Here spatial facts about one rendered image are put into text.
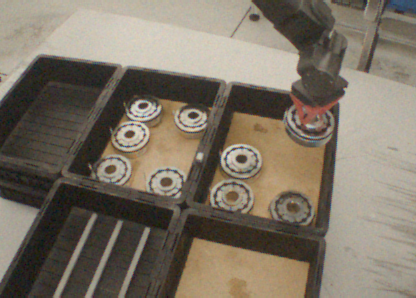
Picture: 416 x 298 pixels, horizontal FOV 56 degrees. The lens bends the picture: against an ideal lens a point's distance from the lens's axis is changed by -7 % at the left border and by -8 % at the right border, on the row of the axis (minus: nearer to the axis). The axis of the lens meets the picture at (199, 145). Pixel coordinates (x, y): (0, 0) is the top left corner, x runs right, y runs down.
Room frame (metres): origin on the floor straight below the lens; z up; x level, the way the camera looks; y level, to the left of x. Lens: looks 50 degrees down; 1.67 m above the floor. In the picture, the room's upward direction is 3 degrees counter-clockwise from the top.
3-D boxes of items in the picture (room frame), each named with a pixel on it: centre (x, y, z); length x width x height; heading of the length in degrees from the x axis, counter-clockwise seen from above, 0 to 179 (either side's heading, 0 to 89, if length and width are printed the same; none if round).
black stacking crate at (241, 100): (0.60, -0.16, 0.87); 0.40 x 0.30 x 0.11; 162
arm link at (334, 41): (0.57, -0.24, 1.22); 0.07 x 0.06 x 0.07; 154
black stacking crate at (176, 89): (0.69, 0.12, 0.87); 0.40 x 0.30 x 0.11; 162
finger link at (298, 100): (0.57, -0.23, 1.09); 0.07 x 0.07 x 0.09; 32
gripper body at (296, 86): (0.58, -0.24, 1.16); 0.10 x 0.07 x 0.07; 122
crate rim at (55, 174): (0.79, 0.41, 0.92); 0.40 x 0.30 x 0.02; 162
